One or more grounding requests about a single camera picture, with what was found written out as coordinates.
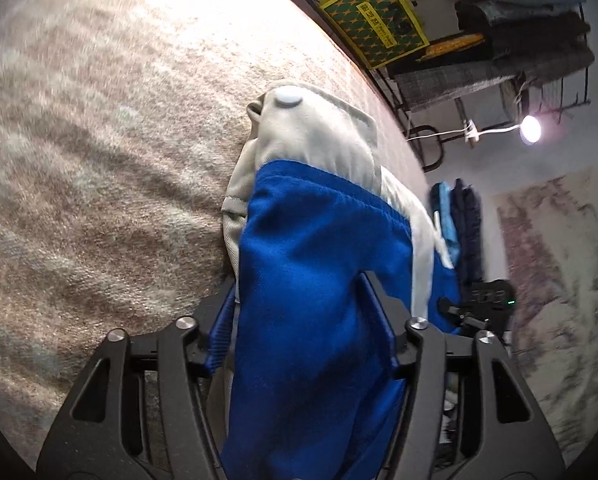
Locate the white and blue jacket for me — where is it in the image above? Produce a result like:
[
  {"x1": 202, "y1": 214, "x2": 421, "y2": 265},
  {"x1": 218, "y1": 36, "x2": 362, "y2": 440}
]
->
[{"x1": 221, "y1": 81, "x2": 460, "y2": 479}]

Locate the navy quilted jacket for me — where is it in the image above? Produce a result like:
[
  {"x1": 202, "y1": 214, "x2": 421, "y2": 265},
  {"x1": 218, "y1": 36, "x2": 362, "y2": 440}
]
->
[{"x1": 450, "y1": 179, "x2": 484, "y2": 286}]

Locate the yellow green gift box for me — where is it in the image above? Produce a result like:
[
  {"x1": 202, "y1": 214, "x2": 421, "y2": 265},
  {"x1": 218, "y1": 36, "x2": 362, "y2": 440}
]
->
[{"x1": 320, "y1": 0, "x2": 429, "y2": 70}]

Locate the grey plaid coat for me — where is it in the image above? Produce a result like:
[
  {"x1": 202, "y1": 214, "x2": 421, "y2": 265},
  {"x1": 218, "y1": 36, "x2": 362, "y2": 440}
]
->
[{"x1": 392, "y1": 40, "x2": 595, "y2": 112}]

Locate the plaid bed blanket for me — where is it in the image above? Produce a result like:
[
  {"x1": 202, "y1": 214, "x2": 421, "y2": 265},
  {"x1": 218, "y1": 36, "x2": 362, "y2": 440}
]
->
[{"x1": 0, "y1": 0, "x2": 427, "y2": 465}]

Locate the black clothes rack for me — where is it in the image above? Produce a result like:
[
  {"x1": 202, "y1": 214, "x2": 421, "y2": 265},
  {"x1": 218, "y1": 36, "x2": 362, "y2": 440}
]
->
[{"x1": 291, "y1": 0, "x2": 591, "y2": 172}]

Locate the white clip desk lamp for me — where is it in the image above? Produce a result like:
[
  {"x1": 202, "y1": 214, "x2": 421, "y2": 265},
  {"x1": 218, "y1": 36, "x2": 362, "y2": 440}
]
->
[{"x1": 407, "y1": 115, "x2": 542, "y2": 144}]

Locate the landscape wall tapestry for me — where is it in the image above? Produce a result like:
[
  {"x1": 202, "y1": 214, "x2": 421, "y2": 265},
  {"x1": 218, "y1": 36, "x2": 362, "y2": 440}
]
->
[{"x1": 496, "y1": 167, "x2": 598, "y2": 463}]

